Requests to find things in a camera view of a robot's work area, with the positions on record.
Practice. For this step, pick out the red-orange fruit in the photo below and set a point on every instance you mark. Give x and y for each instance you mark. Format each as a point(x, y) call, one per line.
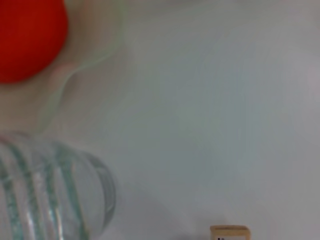
point(30, 37)

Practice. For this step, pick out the clear water bottle green label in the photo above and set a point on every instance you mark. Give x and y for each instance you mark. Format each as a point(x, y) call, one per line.
point(50, 190)

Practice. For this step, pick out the beige eraser with barcode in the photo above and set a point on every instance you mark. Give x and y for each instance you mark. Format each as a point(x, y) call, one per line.
point(230, 232)

